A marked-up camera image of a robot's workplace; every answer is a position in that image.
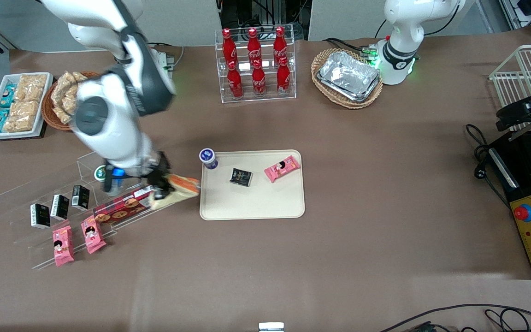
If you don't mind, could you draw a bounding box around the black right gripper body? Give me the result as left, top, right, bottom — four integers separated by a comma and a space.
143, 151, 172, 185

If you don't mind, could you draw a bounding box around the aluminium foil container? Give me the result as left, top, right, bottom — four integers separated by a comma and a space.
319, 51, 380, 95
317, 74, 382, 103

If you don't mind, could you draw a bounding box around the red cola bottle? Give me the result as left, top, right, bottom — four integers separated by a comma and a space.
227, 61, 244, 100
273, 26, 288, 60
248, 29, 262, 63
252, 60, 266, 97
277, 57, 291, 95
222, 29, 237, 65

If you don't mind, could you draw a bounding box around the black power cable with plug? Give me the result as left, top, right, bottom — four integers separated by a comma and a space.
466, 124, 511, 209

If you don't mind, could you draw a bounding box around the white wire rack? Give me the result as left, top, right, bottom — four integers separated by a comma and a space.
489, 44, 531, 132

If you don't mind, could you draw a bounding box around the silver metal handle bar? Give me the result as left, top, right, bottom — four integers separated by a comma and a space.
489, 148, 519, 189

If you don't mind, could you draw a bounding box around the black equipment rack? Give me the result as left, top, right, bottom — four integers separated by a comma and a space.
219, 0, 310, 41

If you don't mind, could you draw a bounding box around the red plaid cookie box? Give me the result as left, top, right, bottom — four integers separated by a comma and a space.
93, 184, 155, 225

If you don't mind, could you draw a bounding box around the clear acrylic stepped stand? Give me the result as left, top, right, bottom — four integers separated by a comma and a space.
0, 150, 165, 270

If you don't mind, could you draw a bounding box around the grey metal strip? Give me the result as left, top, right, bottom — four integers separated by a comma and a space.
507, 122, 531, 142

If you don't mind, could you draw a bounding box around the triangular sandwich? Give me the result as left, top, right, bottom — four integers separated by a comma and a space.
153, 174, 201, 210

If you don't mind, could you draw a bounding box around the light wicker basket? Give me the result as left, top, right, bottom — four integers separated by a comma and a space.
311, 48, 384, 109

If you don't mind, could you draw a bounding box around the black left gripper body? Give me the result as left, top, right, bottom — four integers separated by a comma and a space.
496, 89, 531, 132

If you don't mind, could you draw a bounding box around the beige plastic tray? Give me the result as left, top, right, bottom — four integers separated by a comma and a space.
200, 149, 306, 221

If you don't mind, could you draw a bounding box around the clear acrylic bottle rack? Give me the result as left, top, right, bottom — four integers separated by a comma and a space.
214, 29, 297, 104

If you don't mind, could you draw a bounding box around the small black carton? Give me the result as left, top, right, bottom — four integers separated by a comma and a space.
51, 195, 69, 220
30, 204, 51, 230
71, 185, 90, 211

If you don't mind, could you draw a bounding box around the purple capped bottle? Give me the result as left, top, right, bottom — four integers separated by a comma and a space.
199, 148, 218, 170

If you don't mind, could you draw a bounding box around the pink snack packet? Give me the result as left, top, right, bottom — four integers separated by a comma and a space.
81, 215, 107, 254
264, 155, 301, 184
53, 225, 75, 267

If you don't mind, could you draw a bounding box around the dark brown wicker basket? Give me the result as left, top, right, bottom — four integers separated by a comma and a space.
42, 71, 102, 132

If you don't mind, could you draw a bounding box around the black snack packet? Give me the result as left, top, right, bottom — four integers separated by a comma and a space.
230, 168, 253, 187

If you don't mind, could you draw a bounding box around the black appliance with yellow panel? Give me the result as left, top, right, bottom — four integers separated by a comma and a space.
489, 130, 531, 279

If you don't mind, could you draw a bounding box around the clear crispy snack packet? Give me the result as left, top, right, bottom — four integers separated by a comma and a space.
51, 81, 80, 125
17, 74, 47, 103
4, 101, 40, 133
63, 71, 88, 96

